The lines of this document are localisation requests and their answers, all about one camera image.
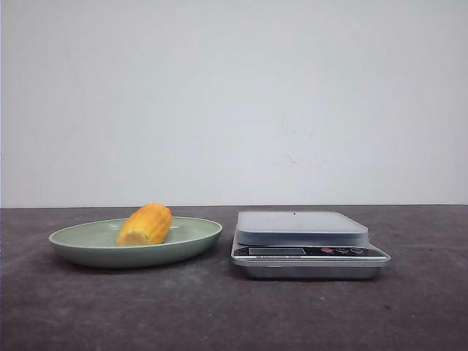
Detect yellow corn cob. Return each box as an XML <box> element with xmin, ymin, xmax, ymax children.
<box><xmin>116</xmin><ymin>203</ymin><xmax>173</xmax><ymax>246</ymax></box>

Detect silver digital kitchen scale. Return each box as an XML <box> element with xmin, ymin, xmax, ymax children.
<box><xmin>231</xmin><ymin>211</ymin><xmax>390</xmax><ymax>279</ymax></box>

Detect light green plate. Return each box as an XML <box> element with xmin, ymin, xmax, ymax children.
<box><xmin>48</xmin><ymin>216</ymin><xmax>222</xmax><ymax>268</ymax></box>

